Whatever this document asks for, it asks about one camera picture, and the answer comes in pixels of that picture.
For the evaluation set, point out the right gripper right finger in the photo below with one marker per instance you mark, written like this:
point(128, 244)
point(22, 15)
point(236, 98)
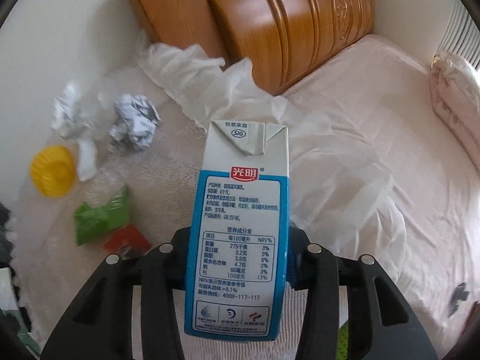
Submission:
point(298, 244)

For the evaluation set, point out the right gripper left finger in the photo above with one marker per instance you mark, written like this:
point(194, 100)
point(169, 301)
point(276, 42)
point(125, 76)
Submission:
point(178, 258)

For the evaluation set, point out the blue white milk carton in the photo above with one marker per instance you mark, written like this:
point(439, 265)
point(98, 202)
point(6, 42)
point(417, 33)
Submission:
point(237, 258)

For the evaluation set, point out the dark green snack wrapper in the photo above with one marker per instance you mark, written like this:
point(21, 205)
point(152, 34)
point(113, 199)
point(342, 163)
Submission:
point(94, 222)

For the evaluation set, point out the yellow foam net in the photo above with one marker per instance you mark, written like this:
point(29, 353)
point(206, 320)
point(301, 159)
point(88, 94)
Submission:
point(53, 171)

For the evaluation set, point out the white paper bag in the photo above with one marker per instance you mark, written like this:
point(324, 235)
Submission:
point(72, 123)

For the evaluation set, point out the green trash basket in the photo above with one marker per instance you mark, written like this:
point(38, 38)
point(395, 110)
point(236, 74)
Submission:
point(342, 342)

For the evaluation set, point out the red foil wrapper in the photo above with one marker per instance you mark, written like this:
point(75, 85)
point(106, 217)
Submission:
point(128, 242)

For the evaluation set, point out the white lace tablecloth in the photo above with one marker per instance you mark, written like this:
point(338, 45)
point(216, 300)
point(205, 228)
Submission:
point(340, 191)

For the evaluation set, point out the crumpled newspaper ball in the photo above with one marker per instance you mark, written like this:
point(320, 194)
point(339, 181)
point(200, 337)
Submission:
point(136, 122)

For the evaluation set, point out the pink bed sheet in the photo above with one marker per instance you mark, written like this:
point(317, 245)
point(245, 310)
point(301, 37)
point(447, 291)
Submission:
point(385, 94)

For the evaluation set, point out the folded pink quilt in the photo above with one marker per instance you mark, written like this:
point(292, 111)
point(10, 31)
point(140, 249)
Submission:
point(454, 92)

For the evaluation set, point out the wooden headboard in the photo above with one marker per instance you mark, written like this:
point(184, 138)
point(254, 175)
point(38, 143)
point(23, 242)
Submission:
point(288, 39)

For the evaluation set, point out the wooden side panel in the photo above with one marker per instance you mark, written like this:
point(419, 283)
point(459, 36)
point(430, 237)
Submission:
point(180, 23)

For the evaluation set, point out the white window radiator grille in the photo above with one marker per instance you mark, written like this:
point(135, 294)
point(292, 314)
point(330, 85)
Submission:
point(462, 35)

